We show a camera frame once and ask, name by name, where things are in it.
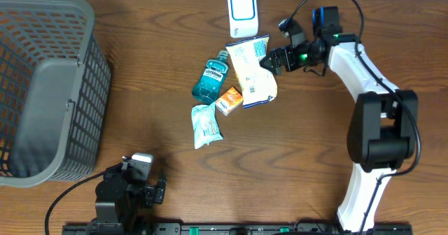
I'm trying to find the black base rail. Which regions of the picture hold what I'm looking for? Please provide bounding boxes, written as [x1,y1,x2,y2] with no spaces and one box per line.
[62,222,414,235]

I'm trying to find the blue mouthwash bottle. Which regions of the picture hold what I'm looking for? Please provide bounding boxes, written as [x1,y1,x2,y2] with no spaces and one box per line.
[192,50,230,104]

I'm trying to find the mint green wipes pack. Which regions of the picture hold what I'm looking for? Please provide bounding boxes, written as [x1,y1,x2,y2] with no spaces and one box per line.
[191,103,223,149]

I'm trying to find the orange tissue pack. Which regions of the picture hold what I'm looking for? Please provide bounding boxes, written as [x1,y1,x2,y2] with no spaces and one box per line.
[215,87,244,116]

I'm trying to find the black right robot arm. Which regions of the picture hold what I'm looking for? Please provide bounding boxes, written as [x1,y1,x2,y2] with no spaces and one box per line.
[260,6,421,234]

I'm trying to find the grey plastic shopping basket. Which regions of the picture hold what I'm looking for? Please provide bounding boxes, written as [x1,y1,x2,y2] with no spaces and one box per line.
[1,0,111,187]

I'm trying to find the white barcode scanner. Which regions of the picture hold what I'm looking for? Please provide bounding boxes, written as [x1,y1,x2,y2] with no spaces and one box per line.
[227,0,259,38]

